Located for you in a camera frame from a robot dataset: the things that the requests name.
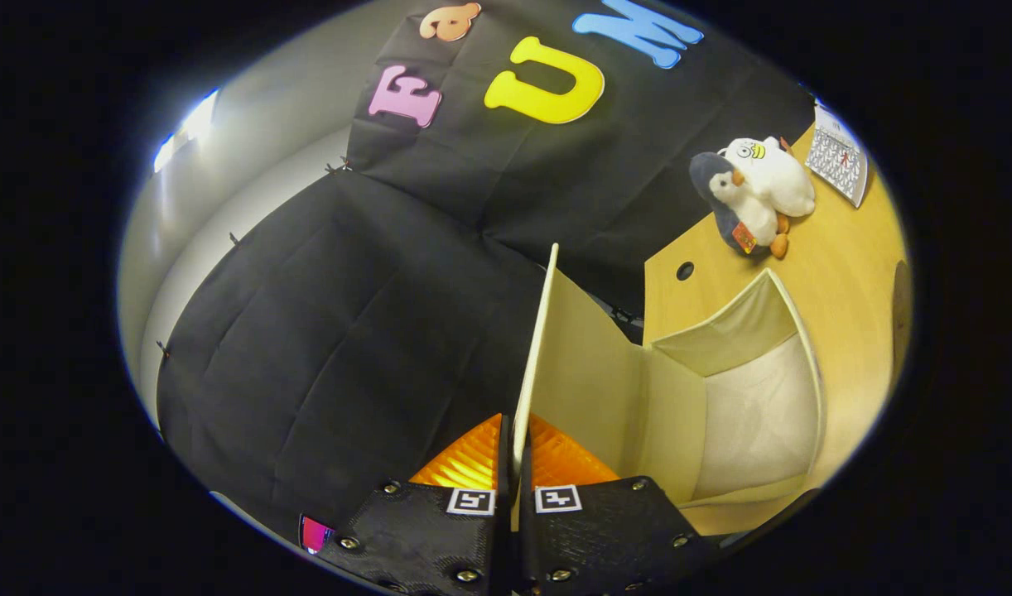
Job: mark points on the white duck plush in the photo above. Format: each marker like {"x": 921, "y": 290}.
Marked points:
{"x": 779, "y": 178}

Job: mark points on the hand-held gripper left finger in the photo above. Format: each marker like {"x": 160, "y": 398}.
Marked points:
{"x": 440, "y": 546}

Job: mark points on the grey white penguin plush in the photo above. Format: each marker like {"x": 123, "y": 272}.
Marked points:
{"x": 734, "y": 203}

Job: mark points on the black backdrop cloth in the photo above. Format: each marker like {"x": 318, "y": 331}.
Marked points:
{"x": 373, "y": 331}

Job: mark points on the patterned cover book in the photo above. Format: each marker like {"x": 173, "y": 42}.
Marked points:
{"x": 837, "y": 157}

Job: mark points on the beige fabric storage box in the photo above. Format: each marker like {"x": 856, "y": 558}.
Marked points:
{"x": 589, "y": 372}

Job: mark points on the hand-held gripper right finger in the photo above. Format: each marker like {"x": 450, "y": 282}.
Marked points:
{"x": 597, "y": 546}

